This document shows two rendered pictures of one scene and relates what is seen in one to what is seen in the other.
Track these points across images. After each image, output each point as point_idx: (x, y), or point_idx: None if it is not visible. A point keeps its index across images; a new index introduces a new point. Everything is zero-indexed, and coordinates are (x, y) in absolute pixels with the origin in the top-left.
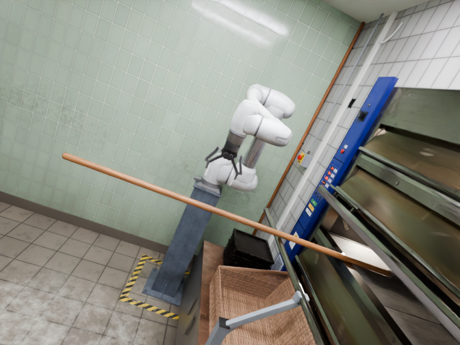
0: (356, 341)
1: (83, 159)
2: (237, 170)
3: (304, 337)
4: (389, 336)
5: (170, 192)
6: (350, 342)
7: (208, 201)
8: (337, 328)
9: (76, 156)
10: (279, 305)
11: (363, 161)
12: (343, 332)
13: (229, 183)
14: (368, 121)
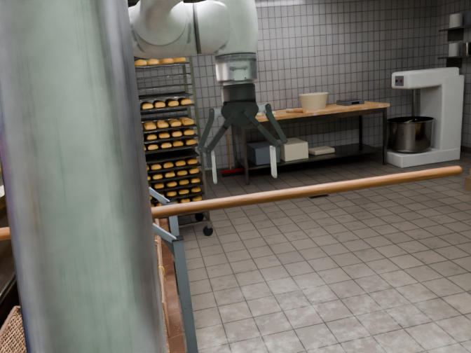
0: (1, 255)
1: (434, 169)
2: (208, 146)
3: (15, 349)
4: (0, 206)
5: (304, 186)
6: (5, 262)
7: None
8: (0, 280)
9: (445, 167)
10: None
11: None
12: (0, 272)
13: (216, 181)
14: None
